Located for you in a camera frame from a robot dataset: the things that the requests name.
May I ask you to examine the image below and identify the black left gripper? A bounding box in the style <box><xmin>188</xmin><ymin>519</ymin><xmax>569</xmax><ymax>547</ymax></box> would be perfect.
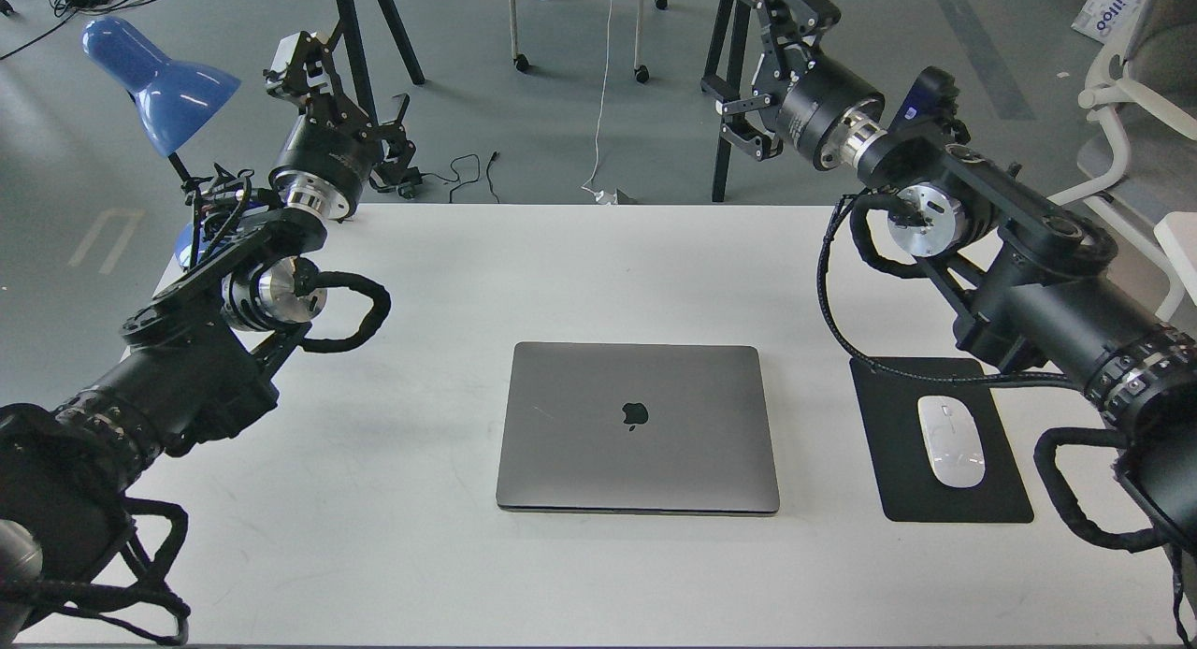
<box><xmin>265</xmin><ymin>31</ymin><xmax>418</xmax><ymax>222</ymax></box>

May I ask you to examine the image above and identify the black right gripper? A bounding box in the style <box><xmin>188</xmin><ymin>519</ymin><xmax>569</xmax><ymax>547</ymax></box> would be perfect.
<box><xmin>701</xmin><ymin>0</ymin><xmax>886</xmax><ymax>171</ymax></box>

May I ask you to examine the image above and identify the grey laptop computer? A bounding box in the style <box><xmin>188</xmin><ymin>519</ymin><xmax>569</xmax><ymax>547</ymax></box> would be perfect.
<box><xmin>496</xmin><ymin>341</ymin><xmax>780</xmax><ymax>515</ymax></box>

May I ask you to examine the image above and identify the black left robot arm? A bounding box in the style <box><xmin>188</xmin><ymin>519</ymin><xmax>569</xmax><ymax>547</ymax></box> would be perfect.
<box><xmin>1</xmin><ymin>17</ymin><xmax>415</xmax><ymax>645</ymax></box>

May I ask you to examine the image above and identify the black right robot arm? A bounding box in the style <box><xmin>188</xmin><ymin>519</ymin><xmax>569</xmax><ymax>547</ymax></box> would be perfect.
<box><xmin>701</xmin><ymin>0</ymin><xmax>1193</xmax><ymax>648</ymax></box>

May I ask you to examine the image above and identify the white rolling stand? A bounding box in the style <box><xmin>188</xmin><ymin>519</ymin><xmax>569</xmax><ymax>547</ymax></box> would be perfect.
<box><xmin>508</xmin><ymin>0</ymin><xmax>670</xmax><ymax>84</ymax></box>

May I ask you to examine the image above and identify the blue desk lamp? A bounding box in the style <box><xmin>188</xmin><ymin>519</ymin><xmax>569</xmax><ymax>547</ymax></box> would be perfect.
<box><xmin>80</xmin><ymin>17</ymin><xmax>242</xmax><ymax>184</ymax></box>

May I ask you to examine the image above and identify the white swiiloo box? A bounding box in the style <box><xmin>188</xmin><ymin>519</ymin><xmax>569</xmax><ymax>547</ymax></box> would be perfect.
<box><xmin>1073</xmin><ymin>0</ymin><xmax>1146</xmax><ymax>43</ymax></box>

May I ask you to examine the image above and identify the white office chair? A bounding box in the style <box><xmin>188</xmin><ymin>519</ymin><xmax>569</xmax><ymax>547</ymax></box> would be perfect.
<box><xmin>1052</xmin><ymin>0</ymin><xmax>1193</xmax><ymax>320</ymax></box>

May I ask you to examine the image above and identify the white computer mouse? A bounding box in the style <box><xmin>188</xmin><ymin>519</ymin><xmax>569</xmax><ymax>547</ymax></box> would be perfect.
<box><xmin>916</xmin><ymin>395</ymin><xmax>985</xmax><ymax>490</ymax></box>

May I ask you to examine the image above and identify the black mouse pad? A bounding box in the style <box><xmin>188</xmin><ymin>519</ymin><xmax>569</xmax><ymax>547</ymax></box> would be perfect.
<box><xmin>849</xmin><ymin>356</ymin><xmax>1034</xmax><ymax>523</ymax></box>

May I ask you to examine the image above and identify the black power adapter cable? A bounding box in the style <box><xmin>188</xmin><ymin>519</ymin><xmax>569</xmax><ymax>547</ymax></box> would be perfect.
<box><xmin>397</xmin><ymin>151</ymin><xmax>502</xmax><ymax>205</ymax></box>

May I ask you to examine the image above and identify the white hanging cable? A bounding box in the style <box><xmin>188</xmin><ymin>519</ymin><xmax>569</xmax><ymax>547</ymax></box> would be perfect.
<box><xmin>581</xmin><ymin>0</ymin><xmax>620</xmax><ymax>206</ymax></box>

